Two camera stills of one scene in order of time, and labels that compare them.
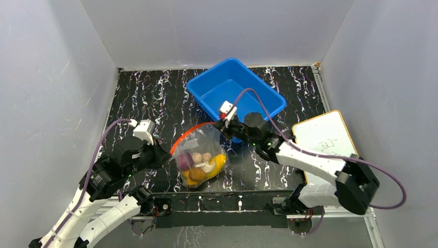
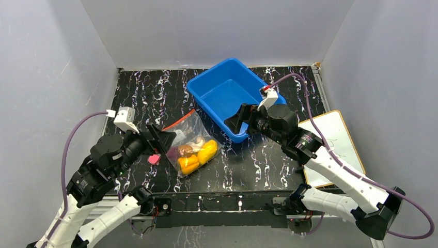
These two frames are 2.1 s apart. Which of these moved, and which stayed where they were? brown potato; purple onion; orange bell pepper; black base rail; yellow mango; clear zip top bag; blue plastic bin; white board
Moved: brown potato; yellow mango; purple onion; orange bell pepper; clear zip top bag
Stayed: blue plastic bin; white board; black base rail
